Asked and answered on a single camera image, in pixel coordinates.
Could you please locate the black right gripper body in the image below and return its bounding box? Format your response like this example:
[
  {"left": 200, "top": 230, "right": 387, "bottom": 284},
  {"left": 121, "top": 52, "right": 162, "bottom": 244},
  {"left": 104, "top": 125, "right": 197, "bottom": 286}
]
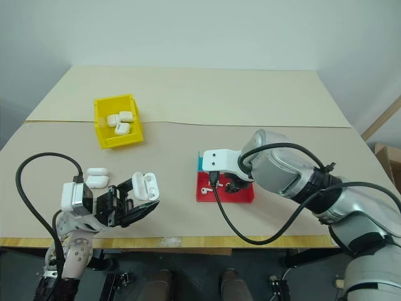
[{"left": 224, "top": 171, "right": 253, "bottom": 190}]

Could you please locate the brown cardboard box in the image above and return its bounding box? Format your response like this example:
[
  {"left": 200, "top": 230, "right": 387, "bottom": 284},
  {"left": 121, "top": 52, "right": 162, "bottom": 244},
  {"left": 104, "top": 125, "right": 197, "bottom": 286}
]
[{"left": 373, "top": 142, "right": 401, "bottom": 193}]

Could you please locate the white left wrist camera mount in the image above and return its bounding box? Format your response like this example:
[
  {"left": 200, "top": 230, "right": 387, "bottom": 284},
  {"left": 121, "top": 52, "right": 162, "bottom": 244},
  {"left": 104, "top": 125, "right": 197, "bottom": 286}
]
[{"left": 60, "top": 181, "right": 95, "bottom": 217}]

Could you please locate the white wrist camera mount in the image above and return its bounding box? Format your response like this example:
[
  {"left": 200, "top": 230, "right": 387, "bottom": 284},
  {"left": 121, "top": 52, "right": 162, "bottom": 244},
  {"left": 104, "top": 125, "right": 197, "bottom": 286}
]
[
  {"left": 201, "top": 149, "right": 255, "bottom": 183},
  {"left": 60, "top": 181, "right": 95, "bottom": 217}
]

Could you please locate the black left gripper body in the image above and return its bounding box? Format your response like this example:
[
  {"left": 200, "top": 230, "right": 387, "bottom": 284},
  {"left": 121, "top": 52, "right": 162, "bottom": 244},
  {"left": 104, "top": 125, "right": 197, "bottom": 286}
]
[{"left": 93, "top": 184, "right": 134, "bottom": 228}]

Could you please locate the yellow plastic bin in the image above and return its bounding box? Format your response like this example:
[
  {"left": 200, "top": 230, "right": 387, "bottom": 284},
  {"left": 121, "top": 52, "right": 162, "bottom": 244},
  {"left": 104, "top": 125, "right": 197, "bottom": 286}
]
[{"left": 93, "top": 93, "right": 145, "bottom": 150}]

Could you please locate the short black right wrist cable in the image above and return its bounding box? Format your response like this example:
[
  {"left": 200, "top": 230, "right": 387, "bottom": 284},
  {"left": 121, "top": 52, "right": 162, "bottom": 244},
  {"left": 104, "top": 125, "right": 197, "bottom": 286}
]
[{"left": 237, "top": 142, "right": 336, "bottom": 182}]

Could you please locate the red plastic tray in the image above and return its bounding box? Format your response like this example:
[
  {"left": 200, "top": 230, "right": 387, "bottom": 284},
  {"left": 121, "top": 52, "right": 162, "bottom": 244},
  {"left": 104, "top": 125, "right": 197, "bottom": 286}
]
[{"left": 195, "top": 171, "right": 256, "bottom": 204}]

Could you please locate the long black right arm cable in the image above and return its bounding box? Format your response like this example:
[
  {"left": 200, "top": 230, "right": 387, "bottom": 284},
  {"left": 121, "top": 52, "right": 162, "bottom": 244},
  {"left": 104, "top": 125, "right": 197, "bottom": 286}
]
[{"left": 208, "top": 171, "right": 401, "bottom": 246}]

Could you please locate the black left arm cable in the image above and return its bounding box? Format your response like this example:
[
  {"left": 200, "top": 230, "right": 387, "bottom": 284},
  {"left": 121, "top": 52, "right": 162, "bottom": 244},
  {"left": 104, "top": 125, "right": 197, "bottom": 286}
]
[{"left": 16, "top": 152, "right": 85, "bottom": 283}]

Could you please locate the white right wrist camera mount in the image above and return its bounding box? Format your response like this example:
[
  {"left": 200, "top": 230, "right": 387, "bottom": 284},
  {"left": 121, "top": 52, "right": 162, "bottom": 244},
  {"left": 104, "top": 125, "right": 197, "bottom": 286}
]
[{"left": 201, "top": 149, "right": 255, "bottom": 183}]

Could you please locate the light wooden plank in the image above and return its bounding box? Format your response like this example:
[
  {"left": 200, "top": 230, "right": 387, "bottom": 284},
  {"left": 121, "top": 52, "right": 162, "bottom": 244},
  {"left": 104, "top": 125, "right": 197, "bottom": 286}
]
[{"left": 361, "top": 93, "right": 401, "bottom": 142}]

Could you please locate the beige paper table sheet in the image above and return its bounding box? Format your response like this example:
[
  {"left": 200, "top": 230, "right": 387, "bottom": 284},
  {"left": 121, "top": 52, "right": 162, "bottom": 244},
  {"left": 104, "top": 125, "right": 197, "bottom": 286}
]
[
  {"left": 25, "top": 65, "right": 353, "bottom": 129},
  {"left": 0, "top": 120, "right": 401, "bottom": 249}
]

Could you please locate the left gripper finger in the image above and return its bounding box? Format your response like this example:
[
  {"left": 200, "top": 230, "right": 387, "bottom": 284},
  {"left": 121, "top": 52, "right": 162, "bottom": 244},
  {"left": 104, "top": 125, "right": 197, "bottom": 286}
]
[
  {"left": 116, "top": 177, "right": 139, "bottom": 201},
  {"left": 118, "top": 201, "right": 161, "bottom": 228}
]

